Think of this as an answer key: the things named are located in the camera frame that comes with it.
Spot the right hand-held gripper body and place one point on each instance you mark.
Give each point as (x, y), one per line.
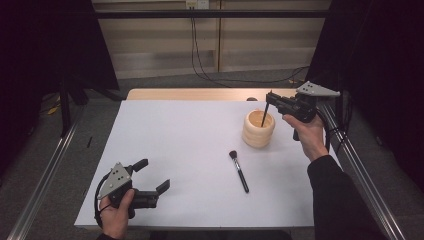
(300, 105)

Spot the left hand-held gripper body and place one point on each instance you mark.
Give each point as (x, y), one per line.
(116, 180)

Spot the thin black makeup pencil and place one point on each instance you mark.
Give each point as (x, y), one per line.
(264, 117)

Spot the ribbed beige brush holder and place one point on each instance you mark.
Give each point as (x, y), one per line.
(256, 138)

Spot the black makeup brush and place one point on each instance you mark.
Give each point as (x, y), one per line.
(240, 176)

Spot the person's right hand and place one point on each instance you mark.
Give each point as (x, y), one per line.
(310, 140)

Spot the person's left hand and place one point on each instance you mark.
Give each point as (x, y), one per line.
(115, 223)

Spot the dark round table knob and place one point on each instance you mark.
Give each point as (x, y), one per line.
(251, 99)

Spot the small dark stick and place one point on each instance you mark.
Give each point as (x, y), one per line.
(89, 142)

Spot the white table cover sheet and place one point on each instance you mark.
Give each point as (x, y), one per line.
(186, 133)

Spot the yellow floor item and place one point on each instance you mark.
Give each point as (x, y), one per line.
(53, 110)

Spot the black curtain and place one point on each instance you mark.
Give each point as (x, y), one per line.
(40, 50)
(383, 50)

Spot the black stand post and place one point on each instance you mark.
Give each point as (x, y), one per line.
(65, 113)
(339, 113)

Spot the aluminium floor rail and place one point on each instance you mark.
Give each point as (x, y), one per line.
(46, 173)
(369, 185)

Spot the black horizontal frame bar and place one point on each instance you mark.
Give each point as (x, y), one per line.
(206, 13)

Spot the white wall socket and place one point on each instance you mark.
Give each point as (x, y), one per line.
(197, 4)

